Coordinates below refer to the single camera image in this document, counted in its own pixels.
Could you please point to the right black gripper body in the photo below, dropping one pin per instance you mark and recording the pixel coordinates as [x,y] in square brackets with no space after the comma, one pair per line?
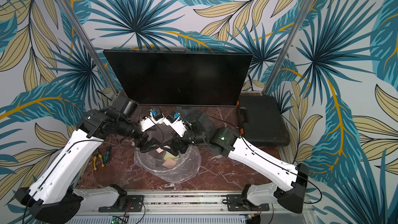
[179,143]

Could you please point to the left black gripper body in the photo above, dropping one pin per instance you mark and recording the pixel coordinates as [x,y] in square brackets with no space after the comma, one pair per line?
[140,137]

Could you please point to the yellow sticky note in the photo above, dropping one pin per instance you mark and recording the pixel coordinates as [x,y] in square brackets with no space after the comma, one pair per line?
[169,156]

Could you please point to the pink sticky note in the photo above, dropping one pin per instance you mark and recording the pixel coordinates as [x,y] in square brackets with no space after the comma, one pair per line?
[169,163]

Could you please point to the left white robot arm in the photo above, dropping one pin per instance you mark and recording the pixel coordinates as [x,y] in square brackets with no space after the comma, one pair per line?
[51,198]

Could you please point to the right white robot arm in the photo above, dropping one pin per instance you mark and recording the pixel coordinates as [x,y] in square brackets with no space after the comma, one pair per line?
[288,182]

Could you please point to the black computer monitor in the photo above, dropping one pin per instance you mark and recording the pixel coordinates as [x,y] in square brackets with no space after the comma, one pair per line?
[180,78]

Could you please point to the bin with clear plastic bag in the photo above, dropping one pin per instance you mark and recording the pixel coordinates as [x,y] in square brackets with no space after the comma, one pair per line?
[186,168]

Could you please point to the black plastic tool case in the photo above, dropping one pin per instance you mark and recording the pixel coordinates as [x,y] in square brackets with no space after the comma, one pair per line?
[261,122]

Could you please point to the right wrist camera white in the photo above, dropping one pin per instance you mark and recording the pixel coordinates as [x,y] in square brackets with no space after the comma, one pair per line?
[175,121]

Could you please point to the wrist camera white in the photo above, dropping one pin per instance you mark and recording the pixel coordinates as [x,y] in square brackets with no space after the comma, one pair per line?
[155,117]
[175,121]

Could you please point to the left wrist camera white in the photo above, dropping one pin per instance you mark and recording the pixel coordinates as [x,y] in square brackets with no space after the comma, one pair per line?
[155,117]

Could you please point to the green handled screwdriver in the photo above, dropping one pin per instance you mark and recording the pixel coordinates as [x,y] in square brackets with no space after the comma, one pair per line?
[107,156]

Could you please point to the yellow handled pliers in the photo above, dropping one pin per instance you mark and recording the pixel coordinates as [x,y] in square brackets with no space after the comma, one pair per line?
[97,157]

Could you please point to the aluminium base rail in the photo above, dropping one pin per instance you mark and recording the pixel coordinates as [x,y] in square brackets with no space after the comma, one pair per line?
[191,207]

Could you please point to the right aluminium frame post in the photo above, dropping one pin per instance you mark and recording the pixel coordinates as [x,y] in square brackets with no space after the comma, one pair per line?
[301,15]

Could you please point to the aluminium frame post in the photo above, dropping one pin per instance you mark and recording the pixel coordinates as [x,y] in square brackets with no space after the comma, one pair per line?
[301,15]
[84,38]

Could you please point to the left aluminium frame post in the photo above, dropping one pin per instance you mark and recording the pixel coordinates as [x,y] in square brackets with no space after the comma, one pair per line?
[84,38]

